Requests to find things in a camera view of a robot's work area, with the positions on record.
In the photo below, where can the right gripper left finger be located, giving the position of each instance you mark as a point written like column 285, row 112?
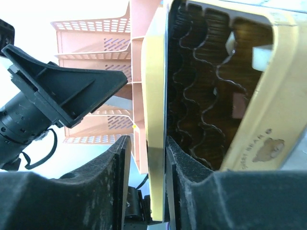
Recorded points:
column 92, row 197

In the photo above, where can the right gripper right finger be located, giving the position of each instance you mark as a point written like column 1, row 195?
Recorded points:
column 201, row 199

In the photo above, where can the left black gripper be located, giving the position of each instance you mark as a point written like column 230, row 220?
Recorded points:
column 49, row 95

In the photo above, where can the silver tin lid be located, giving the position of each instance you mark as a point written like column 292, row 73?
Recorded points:
column 153, row 72

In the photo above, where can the gold chocolate box tray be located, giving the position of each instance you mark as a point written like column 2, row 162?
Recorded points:
column 221, row 111

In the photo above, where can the peach desk organizer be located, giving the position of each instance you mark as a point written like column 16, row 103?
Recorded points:
column 141, row 15

